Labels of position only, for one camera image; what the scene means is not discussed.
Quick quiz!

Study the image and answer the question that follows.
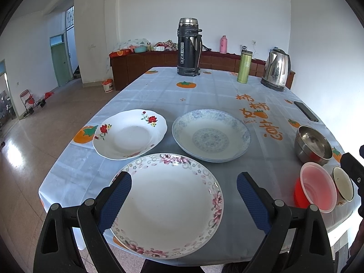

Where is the cream enamel bowl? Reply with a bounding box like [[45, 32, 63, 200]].
[[332, 166, 354, 206]]

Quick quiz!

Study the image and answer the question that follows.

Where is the pink plastic bowl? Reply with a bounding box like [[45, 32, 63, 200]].
[[294, 162, 337, 214]]

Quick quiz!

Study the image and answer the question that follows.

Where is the stainless steel bowl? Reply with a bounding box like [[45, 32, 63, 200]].
[[294, 125, 333, 166]]

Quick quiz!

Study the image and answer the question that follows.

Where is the pink floral rim plate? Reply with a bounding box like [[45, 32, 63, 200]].
[[110, 154, 224, 259]]

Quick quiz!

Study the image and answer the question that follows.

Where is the red flower white plate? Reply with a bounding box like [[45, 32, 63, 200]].
[[93, 109, 167, 161]]

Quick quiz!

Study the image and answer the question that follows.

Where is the black smartphone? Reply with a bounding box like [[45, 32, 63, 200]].
[[294, 101, 319, 122]]

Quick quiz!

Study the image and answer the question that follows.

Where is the stainless electric kettle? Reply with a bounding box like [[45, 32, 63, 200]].
[[261, 48, 291, 92]]

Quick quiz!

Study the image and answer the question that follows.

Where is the blue patterned white plate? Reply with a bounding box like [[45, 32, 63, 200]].
[[172, 109, 251, 163]]

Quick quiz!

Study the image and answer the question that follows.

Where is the green tumbler bottle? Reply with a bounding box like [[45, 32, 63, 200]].
[[237, 46, 252, 84]]

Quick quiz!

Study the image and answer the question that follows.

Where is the red folding chair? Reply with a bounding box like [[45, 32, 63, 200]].
[[20, 89, 36, 114]]

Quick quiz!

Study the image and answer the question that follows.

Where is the persimmon print tablecloth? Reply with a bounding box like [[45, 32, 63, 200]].
[[39, 67, 343, 265]]

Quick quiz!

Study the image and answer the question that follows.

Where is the white orange bucket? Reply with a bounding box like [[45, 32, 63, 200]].
[[102, 78, 114, 93]]

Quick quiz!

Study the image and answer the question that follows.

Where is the green door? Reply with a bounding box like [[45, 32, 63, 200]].
[[50, 34, 72, 87]]

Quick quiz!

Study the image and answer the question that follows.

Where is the pink thermos bottle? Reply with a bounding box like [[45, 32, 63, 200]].
[[220, 35, 228, 54]]

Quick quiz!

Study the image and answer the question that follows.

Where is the dark wooden sideboard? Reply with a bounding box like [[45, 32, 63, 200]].
[[109, 49, 296, 92]]

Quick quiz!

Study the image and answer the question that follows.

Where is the large dark thermos flask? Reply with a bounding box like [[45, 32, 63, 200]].
[[177, 17, 202, 76]]

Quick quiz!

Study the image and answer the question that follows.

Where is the teal basin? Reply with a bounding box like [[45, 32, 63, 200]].
[[134, 46, 147, 54]]

